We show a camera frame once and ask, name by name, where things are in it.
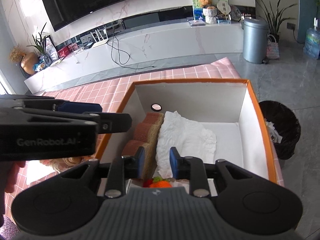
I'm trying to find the grey metal trash can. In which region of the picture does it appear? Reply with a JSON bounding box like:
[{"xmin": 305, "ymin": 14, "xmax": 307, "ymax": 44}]
[{"xmin": 242, "ymin": 18, "xmax": 268, "ymax": 64}]

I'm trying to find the orange cardboard box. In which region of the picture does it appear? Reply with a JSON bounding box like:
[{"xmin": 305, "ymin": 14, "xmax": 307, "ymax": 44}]
[{"xmin": 95, "ymin": 79, "xmax": 278, "ymax": 182}]

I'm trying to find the pink checkered tablecloth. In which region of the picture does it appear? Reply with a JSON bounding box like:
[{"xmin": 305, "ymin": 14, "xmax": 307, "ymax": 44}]
[{"xmin": 5, "ymin": 57, "xmax": 284, "ymax": 219}]

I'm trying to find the brown gourd vase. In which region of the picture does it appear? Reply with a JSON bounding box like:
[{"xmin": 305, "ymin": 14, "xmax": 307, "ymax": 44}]
[{"xmin": 9, "ymin": 46, "xmax": 39, "ymax": 75}]

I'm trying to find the white marble tv console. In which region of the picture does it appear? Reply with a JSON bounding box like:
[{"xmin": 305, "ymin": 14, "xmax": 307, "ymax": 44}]
[{"xmin": 25, "ymin": 22, "xmax": 243, "ymax": 94}]

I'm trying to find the person left hand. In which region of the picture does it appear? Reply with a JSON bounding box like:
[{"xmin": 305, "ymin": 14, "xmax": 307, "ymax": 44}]
[{"xmin": 0, "ymin": 161, "xmax": 26, "ymax": 226}]

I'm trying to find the brown layered sponge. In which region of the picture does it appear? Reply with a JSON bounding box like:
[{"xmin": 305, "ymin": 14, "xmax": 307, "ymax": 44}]
[{"xmin": 121, "ymin": 112, "xmax": 164, "ymax": 180}]

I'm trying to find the white wifi router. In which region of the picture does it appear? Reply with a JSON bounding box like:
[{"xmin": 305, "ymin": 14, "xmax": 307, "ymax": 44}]
[{"xmin": 91, "ymin": 29, "xmax": 108, "ymax": 48}]

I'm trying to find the red gift box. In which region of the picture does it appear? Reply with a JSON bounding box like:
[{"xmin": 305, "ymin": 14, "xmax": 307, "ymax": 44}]
[{"xmin": 57, "ymin": 43, "xmax": 79, "ymax": 58}]

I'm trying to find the round paper fan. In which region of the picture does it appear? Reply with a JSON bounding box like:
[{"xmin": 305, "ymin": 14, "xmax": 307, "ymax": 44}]
[{"xmin": 217, "ymin": 0, "xmax": 231, "ymax": 20}]

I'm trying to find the potted plant in vase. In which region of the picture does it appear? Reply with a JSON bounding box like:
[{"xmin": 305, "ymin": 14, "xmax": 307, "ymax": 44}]
[{"xmin": 28, "ymin": 24, "xmax": 52, "ymax": 67}]

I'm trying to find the black waste basket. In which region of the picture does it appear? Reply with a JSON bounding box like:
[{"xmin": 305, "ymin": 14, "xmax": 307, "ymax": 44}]
[{"xmin": 259, "ymin": 100, "xmax": 301, "ymax": 160}]

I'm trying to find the orange crochet fruit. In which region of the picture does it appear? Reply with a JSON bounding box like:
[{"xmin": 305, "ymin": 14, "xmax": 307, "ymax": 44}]
[{"xmin": 143, "ymin": 177, "xmax": 172, "ymax": 188}]

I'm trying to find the woven plaid basket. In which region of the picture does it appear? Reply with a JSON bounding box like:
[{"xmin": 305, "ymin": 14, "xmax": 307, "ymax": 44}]
[{"xmin": 266, "ymin": 34, "xmax": 280, "ymax": 60}]

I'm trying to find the brown teddy bear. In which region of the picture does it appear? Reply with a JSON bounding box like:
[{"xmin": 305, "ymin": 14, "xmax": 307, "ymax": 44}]
[{"xmin": 199, "ymin": 0, "xmax": 213, "ymax": 8}]

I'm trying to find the tall green floor plant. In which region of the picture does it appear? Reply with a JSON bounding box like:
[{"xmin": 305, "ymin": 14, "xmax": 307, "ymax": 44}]
[{"xmin": 255, "ymin": 0, "xmax": 297, "ymax": 43}]

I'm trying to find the white tissue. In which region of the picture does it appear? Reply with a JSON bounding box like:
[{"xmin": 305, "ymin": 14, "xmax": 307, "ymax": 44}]
[{"xmin": 156, "ymin": 111, "xmax": 217, "ymax": 179}]

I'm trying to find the blue water jug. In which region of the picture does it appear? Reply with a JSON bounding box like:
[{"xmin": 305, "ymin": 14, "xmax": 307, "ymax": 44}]
[{"xmin": 303, "ymin": 17, "xmax": 320, "ymax": 60}]

